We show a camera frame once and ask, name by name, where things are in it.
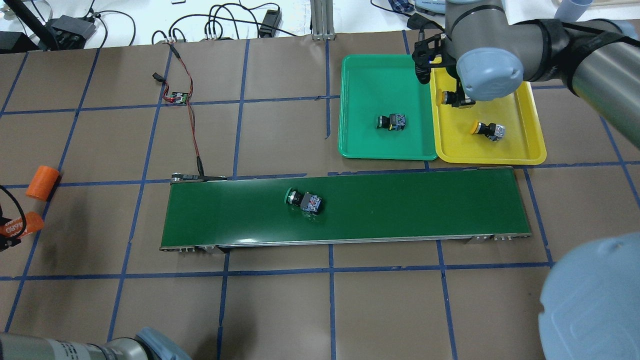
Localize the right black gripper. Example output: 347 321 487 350
411 30 458 85

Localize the yellow push button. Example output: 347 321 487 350
470 121 506 142
436 89 476 109

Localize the green push button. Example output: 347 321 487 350
284 187 325 218
375 112 407 132

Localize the plain orange cylinder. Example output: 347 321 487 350
25 165 60 202

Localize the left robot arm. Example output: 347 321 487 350
0 326 191 360

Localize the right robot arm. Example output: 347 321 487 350
412 0 640 360

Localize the green plastic tray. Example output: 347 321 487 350
337 54 438 161

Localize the yellow plastic tray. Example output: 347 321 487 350
429 68 547 166

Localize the blue plastic cup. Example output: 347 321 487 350
554 0 594 23

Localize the black power adapter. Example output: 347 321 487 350
258 9 282 38

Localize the small motor controller board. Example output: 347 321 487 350
166 91 191 105

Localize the green conveyor belt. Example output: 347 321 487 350
159 167 531 252

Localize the orange cylinder with text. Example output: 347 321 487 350
0 211 45 239

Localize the aluminium frame post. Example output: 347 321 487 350
310 0 336 41

